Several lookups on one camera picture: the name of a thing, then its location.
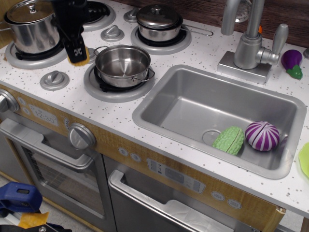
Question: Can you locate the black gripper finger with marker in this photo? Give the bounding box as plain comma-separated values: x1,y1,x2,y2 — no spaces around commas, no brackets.
64,36,86,63

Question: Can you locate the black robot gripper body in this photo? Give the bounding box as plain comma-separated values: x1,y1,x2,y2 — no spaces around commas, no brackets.
51,0,87,45

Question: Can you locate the yellow toy corn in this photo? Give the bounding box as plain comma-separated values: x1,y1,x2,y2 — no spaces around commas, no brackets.
68,47,90,66

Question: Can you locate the grey stove knob middle left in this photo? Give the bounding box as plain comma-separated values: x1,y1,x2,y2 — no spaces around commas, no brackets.
88,48,96,63

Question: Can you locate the grey stove knob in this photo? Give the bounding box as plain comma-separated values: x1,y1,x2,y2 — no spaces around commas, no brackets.
40,71,70,91
100,25,125,42
88,48,96,63
123,7,140,23

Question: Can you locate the front left stove burner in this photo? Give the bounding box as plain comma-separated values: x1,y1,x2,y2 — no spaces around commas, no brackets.
5,42,67,70

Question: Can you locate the stove burner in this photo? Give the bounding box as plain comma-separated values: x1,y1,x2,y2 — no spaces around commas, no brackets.
130,26,192,56
5,42,67,70
84,64,155,103

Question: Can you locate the grey stove knob front left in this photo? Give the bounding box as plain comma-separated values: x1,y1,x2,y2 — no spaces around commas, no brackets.
40,71,70,91

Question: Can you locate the front right stove burner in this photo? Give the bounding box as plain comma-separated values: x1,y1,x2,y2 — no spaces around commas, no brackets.
84,64,155,103

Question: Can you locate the grey stove knob centre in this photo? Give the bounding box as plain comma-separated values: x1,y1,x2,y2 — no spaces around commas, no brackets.
100,25,125,42

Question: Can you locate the open steel pan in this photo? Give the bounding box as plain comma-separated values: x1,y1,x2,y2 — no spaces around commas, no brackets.
95,44,155,88

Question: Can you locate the grey stove knob back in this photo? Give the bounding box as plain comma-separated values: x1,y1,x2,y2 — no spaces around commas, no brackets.
123,7,140,23

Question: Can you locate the back right stove burner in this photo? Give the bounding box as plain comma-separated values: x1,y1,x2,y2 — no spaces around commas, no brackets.
130,26,192,56

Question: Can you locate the back left coil burner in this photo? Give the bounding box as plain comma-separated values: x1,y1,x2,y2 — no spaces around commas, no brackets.
83,1,116,32

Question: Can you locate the tall steel stock pot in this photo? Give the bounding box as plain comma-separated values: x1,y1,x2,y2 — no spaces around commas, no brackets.
4,0,60,54

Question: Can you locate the lidded steel saucepan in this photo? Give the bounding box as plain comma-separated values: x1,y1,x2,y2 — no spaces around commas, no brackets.
136,4,213,42

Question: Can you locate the silver oven dial left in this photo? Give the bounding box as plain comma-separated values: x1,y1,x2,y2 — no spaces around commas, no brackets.
0,89,20,113

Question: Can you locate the silver oven dial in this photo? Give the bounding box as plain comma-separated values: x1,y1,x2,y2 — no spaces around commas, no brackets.
0,89,20,113
68,123,96,150

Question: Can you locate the silver oven dial right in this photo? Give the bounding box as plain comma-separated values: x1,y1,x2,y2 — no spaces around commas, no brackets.
68,123,96,150

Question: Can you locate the grey toy sink basin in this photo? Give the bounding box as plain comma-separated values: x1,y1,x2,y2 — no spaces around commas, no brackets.
132,65,307,179

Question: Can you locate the toy oven door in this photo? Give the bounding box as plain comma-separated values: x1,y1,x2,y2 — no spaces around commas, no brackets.
0,118,116,232

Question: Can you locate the blue clamp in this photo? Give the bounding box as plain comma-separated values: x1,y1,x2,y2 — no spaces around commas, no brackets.
0,182,42,218

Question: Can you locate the toy dishwasher door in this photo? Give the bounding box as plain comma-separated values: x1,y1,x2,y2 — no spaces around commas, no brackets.
104,157,256,232

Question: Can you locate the silver slotted ladle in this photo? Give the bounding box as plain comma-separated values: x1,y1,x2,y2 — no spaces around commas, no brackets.
235,0,252,23

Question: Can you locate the silver toy faucet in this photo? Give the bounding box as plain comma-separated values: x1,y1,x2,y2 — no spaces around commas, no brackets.
217,0,289,84

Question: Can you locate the yellow tape piece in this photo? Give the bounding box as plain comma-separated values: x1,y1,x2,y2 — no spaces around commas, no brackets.
18,212,49,229

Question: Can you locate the green toy bitter gourd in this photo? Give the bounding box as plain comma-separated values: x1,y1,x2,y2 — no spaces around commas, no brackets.
212,126,244,156

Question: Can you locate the purple striped toy onion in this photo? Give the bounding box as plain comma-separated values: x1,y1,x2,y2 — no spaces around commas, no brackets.
245,121,280,152

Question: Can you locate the purple toy eggplant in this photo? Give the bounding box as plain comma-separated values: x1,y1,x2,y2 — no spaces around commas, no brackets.
281,49,303,80

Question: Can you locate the light green plate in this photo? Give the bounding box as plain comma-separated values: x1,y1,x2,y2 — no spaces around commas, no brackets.
298,143,309,178

